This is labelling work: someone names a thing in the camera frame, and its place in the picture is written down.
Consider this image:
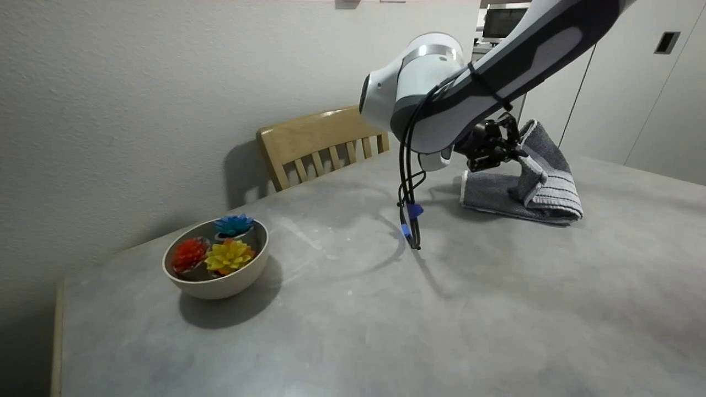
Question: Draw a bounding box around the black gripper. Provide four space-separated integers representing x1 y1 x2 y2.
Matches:
457 112 546 175

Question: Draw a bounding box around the grey towel with white edge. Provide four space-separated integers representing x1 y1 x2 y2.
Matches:
457 118 587 226

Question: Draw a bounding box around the dark microwave oven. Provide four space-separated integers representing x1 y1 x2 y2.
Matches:
478 0 536 44

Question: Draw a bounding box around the light wooden slat-back chair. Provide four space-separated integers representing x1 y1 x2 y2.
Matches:
257 103 393 194

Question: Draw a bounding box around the blue decorative flower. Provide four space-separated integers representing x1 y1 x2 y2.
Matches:
215 212 257 237

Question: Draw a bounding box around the yellow decorative flower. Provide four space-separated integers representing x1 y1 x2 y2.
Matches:
204 235 258 278

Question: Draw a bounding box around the beige ceramic bowl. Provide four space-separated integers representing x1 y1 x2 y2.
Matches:
161 213 273 302

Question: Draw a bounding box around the red decorative flower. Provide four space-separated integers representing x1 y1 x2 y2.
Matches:
171 235 212 274

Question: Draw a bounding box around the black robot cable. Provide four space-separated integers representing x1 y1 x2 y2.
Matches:
395 59 517 250

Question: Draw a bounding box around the blue cable plug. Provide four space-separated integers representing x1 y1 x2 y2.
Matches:
399 200 429 242

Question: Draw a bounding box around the black rectangular wall plate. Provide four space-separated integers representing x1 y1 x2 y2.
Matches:
654 28 684 56

